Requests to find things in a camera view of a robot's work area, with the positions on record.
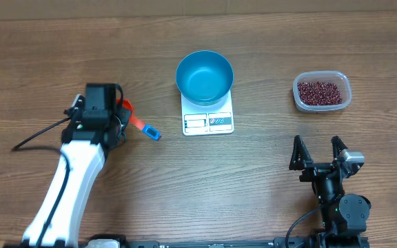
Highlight white digital kitchen scale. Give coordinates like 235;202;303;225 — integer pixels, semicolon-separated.
181;92;234;136

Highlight blue metal bowl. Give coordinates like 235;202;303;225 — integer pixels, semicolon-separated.
175;50;234;105

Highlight red adzuki beans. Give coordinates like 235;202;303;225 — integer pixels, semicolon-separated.
297;81;343;106

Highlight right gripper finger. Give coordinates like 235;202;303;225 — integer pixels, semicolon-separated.
331;136;348;161
289;135;313;170

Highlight red measuring scoop blue handle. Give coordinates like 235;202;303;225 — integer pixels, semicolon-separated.
116;99;161;141

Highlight clear plastic container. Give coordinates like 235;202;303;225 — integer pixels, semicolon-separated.
292;70;352;113

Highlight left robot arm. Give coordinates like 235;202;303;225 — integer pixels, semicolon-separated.
19;83;131;247

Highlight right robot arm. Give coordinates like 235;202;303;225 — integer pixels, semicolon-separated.
284;135;371;248

